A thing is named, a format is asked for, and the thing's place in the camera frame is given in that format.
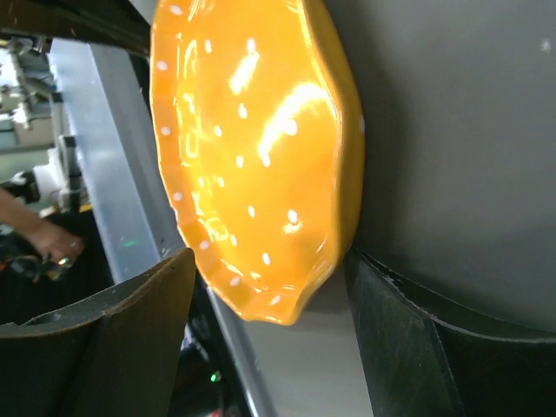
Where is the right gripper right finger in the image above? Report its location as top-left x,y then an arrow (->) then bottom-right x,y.
345,250 -> 555,416

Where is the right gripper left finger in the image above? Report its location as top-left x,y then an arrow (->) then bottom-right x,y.
1,248 -> 195,416

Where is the orange polka dot plate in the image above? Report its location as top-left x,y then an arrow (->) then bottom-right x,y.
150,1 -> 365,326

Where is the person hand in background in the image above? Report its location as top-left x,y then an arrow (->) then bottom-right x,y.
24,219 -> 83,262

